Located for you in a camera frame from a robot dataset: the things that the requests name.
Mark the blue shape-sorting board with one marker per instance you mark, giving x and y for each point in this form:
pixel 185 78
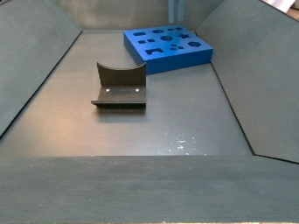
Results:
pixel 167 48

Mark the dark curved holder stand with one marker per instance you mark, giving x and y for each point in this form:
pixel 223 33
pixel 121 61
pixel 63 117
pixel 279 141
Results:
pixel 121 87

